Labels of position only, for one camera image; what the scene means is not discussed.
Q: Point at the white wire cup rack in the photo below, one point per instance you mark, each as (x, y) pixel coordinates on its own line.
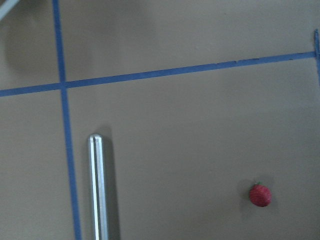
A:
(6, 7)

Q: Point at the steel muddler black tip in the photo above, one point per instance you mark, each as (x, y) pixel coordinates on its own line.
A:
(98, 187)

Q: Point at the red strawberry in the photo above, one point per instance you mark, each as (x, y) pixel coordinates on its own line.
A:
(260, 195)

